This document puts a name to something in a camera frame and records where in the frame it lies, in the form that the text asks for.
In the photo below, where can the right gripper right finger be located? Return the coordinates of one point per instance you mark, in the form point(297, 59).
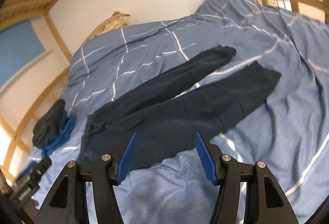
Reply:
point(265, 199)

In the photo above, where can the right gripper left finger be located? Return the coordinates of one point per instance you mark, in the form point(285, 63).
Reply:
point(66, 200)

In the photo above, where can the dark navy pants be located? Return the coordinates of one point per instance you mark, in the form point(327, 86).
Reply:
point(166, 111)

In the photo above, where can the dark folded garment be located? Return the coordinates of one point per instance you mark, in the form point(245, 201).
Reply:
point(46, 129)

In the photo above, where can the blue checked duvet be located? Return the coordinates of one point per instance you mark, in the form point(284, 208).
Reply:
point(289, 131)

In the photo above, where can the blue folded garment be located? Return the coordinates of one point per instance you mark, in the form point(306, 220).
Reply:
point(59, 136)

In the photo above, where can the blue window blind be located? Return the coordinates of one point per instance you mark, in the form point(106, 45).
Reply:
point(18, 46)

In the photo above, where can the beige patterned pillow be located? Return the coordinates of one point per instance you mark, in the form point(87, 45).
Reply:
point(116, 21)

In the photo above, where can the wooden bunk bed frame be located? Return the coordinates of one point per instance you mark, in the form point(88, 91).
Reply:
point(111, 62)

